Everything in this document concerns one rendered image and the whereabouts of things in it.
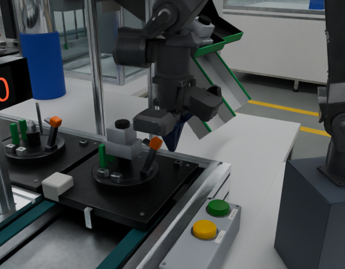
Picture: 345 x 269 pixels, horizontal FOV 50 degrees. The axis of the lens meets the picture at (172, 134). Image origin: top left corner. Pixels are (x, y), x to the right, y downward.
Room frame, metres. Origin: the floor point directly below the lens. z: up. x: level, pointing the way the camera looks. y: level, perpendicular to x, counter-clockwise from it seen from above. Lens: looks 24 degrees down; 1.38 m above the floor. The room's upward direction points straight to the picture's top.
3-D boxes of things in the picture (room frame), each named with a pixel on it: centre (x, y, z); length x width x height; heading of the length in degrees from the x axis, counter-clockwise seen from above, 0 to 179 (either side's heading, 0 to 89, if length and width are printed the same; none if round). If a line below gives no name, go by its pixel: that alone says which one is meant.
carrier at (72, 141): (0.80, 0.33, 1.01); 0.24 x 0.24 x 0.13; 64
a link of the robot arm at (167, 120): (0.63, 0.00, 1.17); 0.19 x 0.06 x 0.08; 154
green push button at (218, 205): (0.58, -0.09, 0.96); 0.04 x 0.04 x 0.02
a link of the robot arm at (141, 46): (0.65, 0.04, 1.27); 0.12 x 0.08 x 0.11; 71
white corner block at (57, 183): (0.64, 0.23, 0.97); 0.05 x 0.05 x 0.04; 64
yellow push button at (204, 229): (0.51, -0.06, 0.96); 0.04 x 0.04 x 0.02
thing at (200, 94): (0.62, -0.05, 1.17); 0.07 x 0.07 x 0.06; 61
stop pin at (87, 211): (0.57, 0.16, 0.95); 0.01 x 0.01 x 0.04; 64
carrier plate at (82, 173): (0.69, 0.10, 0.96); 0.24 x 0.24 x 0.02; 64
